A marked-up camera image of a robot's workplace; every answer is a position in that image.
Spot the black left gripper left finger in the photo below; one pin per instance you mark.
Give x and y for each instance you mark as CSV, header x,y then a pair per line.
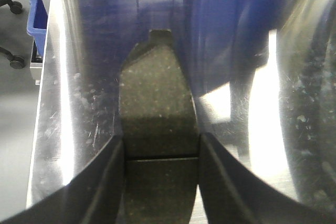
x,y
93,196

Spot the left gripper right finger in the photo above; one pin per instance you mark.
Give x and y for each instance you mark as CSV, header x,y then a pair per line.
x,y
233,194

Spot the grey brake pad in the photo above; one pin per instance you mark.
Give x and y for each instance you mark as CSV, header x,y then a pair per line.
x,y
160,133

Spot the blue bin under table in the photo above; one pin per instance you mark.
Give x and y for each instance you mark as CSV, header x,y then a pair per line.
x,y
37,24

